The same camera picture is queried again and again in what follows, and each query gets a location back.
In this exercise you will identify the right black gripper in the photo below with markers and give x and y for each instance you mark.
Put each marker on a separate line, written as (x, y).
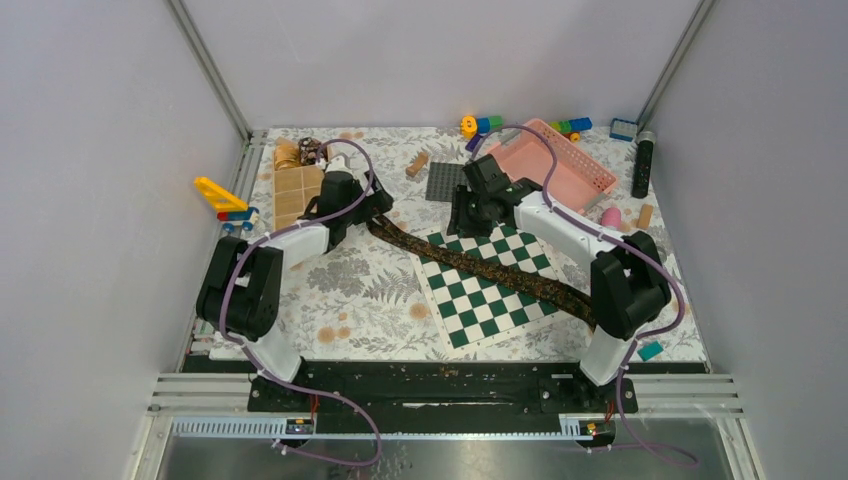
(459, 220)

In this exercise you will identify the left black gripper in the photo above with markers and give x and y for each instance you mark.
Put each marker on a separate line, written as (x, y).
(376, 203)

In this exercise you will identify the wooden compartment box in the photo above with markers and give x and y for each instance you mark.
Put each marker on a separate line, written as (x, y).
(293, 189)

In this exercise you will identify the black key-patterned necktie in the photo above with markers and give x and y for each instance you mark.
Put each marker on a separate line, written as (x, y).
(559, 294)

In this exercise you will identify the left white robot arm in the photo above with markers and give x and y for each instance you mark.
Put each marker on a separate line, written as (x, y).
(240, 293)

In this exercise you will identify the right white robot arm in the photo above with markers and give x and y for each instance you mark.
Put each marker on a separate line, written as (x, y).
(628, 285)

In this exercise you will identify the grey studded baseplate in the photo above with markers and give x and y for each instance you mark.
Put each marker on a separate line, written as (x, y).
(442, 181)

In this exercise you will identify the rolled floral black tie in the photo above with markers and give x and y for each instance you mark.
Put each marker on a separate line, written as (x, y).
(311, 151)

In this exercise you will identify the purple toy brick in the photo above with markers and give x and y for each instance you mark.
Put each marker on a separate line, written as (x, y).
(473, 142)

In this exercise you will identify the rolled golden tie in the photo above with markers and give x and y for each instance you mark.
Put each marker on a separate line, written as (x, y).
(286, 157)

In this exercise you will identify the yellow round toy block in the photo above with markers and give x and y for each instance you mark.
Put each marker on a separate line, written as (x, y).
(469, 126)

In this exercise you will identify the small wooden arch block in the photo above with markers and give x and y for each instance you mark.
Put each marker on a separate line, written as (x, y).
(418, 163)

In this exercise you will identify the pink perforated plastic basket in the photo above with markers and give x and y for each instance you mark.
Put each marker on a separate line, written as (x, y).
(579, 181)

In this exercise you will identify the multicolour toy brick train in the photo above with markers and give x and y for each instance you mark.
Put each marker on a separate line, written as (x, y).
(572, 129)

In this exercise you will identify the yellow toy ladder vehicle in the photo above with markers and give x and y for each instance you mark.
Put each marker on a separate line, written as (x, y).
(233, 213)

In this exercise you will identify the pink toy microphone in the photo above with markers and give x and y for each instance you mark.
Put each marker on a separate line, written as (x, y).
(611, 218)

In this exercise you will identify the blue grey toy brick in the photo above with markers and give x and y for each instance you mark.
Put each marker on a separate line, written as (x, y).
(625, 130)

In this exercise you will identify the small wooden rectangular block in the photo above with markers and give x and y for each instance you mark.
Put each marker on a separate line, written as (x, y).
(645, 217)

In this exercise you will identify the black toy microphone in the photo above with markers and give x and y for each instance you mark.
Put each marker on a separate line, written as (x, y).
(645, 143)

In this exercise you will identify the teal small block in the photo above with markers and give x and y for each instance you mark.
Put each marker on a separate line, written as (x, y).
(648, 351)

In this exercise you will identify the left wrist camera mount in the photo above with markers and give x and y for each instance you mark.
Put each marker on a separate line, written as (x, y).
(339, 163)

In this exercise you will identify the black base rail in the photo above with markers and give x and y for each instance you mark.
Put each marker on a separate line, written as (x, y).
(436, 397)

